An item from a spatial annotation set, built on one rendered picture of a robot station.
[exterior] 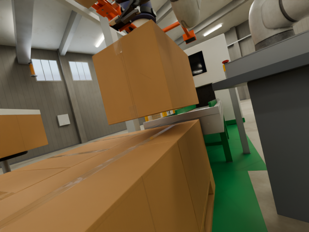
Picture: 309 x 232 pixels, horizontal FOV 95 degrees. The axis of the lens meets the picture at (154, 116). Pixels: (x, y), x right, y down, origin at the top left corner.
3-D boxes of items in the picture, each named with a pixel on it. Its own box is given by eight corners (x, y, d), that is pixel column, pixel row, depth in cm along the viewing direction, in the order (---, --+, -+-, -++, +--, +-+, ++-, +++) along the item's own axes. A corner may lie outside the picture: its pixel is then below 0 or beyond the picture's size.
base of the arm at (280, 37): (296, 45, 76) (294, 35, 76) (304, 36, 59) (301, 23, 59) (255, 60, 88) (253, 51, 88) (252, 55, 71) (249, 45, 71)
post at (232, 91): (243, 152, 161) (222, 66, 159) (249, 151, 158) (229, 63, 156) (243, 153, 155) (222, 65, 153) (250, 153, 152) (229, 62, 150)
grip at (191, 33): (186, 44, 118) (185, 38, 118) (196, 39, 114) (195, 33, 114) (183, 41, 111) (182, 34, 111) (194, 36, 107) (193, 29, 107)
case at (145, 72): (156, 113, 133) (146, 72, 132) (199, 103, 114) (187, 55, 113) (108, 125, 80) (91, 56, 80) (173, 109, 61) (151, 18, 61)
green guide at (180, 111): (191, 108, 349) (191, 105, 349) (196, 107, 344) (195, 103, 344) (170, 117, 206) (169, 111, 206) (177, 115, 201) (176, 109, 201)
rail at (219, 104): (220, 108, 321) (218, 100, 321) (223, 107, 319) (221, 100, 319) (217, 131, 115) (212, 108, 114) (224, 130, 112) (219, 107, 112)
